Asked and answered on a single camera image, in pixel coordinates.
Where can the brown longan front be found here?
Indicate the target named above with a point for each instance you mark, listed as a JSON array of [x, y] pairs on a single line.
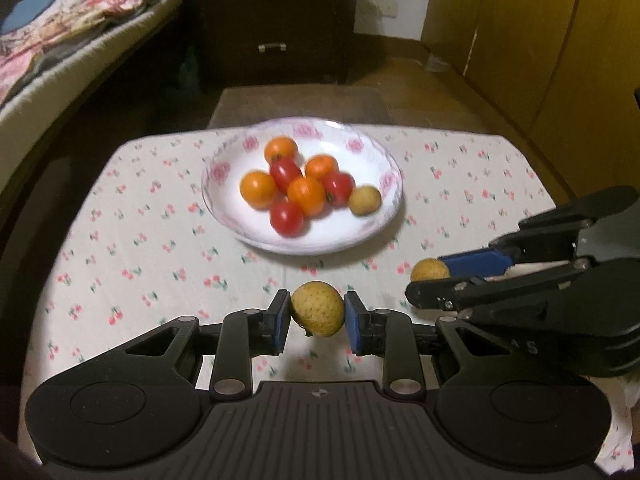
[[318, 309]]

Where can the wooden wardrobe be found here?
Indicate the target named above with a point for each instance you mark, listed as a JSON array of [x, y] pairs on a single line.
[[564, 73]]

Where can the bed with pink quilt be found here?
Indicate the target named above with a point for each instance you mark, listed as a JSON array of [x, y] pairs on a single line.
[[52, 51]]

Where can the brown longan top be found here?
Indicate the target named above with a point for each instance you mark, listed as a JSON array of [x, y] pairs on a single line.
[[364, 200]]

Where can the cherry print tablecloth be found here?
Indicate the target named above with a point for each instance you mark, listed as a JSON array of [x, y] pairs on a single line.
[[144, 250]]

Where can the low wooden stool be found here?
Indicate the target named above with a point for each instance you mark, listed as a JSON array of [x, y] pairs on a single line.
[[245, 106]]

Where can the large red tomato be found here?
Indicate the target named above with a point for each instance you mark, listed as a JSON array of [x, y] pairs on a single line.
[[286, 218]]

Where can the white floral plate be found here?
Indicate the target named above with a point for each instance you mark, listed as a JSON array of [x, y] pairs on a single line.
[[336, 229]]

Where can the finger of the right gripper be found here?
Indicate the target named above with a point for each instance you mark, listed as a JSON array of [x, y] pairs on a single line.
[[456, 294], [537, 245]]

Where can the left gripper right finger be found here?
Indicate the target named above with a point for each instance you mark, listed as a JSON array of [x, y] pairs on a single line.
[[389, 335]]

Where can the wall power socket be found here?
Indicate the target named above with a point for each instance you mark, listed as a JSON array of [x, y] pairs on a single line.
[[385, 8]]

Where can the orange mid table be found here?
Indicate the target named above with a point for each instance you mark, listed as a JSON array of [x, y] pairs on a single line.
[[308, 194]]

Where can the dark wooden nightstand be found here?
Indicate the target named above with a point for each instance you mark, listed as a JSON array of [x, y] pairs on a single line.
[[239, 42]]

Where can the brown longan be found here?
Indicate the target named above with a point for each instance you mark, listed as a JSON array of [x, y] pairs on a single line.
[[364, 200], [318, 309], [429, 269]]

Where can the small orange pile front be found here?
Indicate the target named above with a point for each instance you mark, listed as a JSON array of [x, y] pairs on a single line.
[[320, 166]]

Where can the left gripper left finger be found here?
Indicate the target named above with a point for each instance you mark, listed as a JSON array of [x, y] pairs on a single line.
[[242, 336]]

